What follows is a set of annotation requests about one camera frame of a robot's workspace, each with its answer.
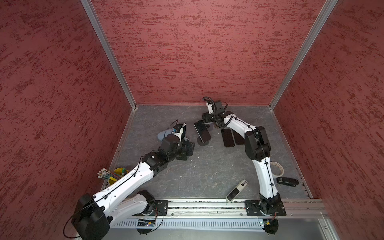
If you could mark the phone with white sticker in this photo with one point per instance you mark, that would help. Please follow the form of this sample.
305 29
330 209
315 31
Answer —
239 139

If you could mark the light blue flat stand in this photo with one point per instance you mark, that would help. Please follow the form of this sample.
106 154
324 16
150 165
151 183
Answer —
163 134

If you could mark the yellow cup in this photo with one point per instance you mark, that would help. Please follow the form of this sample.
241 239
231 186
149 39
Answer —
119 172

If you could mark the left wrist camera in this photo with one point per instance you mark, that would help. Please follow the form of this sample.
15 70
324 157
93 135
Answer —
179 131

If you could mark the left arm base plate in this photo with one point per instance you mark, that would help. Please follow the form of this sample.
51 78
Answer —
160 206

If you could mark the silver black remote device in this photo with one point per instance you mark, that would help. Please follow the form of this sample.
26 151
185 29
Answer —
236 191

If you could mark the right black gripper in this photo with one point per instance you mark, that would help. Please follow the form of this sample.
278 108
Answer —
207 117

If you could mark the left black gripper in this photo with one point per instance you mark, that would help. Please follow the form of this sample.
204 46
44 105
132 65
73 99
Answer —
184 153

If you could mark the aluminium front rail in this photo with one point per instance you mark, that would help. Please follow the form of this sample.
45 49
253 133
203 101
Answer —
219 208

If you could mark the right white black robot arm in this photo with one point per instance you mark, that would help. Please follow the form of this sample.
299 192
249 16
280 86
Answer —
257 148

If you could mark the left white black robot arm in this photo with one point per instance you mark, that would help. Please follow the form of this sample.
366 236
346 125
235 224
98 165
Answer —
95 214

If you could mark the masking tape roll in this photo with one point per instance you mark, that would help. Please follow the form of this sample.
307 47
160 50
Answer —
277 169

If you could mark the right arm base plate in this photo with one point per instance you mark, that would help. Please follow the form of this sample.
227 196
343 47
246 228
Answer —
253 208

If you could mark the black phone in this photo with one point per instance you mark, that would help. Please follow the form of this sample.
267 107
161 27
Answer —
203 132
228 138

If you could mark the bundle of coloured pens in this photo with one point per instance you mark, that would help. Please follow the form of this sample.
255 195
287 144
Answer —
108 175

